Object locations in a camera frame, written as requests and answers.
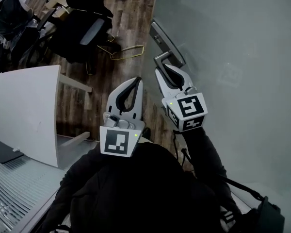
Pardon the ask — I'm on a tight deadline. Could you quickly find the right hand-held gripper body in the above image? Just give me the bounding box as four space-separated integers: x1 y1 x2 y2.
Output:
161 86 209 133

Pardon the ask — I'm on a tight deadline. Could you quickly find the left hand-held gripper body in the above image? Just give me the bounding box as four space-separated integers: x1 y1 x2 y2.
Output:
98 112 146 158

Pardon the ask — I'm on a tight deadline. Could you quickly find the silver door lever handle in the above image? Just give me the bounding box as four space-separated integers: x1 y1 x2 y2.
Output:
153 51 177 87

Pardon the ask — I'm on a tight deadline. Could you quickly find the frosted glass door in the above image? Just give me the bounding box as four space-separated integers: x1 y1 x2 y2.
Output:
145 0 291 228

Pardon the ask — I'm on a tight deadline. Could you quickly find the person's left forearm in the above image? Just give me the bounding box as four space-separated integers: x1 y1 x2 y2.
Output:
59 149 105 199

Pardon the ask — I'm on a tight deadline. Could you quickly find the person's right forearm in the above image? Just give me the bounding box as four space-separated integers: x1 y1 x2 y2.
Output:
181 125 227 186

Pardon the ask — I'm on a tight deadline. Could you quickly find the black shoulder bag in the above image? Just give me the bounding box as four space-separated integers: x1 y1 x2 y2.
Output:
244 195 286 233

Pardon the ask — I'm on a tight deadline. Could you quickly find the person's dark jacket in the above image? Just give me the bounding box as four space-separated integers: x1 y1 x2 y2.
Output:
38 142 243 233

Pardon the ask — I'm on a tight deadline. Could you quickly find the black office chair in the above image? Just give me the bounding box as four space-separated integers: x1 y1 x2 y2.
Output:
37 0 122 76

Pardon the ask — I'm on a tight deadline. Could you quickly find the white upturned table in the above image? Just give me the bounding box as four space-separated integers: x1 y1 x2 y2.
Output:
0 65 93 168

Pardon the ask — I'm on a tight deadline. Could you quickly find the brown cardboard piece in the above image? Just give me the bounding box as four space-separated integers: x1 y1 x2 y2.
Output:
45 0 71 17

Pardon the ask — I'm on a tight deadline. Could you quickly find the glass partition with blinds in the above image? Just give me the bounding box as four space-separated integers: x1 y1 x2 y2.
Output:
0 133 100 233

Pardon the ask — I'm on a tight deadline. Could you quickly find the black flat panel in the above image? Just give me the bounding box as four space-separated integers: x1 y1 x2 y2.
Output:
0 136 24 164

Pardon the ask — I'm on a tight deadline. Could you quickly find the plastic-wrapped office chair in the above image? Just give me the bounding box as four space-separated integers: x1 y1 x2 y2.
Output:
0 0 51 75

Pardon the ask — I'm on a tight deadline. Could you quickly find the black gripper cord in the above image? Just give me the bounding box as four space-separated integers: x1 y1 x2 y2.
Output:
172 129 196 173

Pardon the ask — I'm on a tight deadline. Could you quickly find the yellow packing strap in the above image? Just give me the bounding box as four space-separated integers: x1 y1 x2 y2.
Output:
97 44 145 61

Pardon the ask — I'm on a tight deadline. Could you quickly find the black bag strap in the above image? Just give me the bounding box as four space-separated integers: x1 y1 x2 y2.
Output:
220 175 265 202

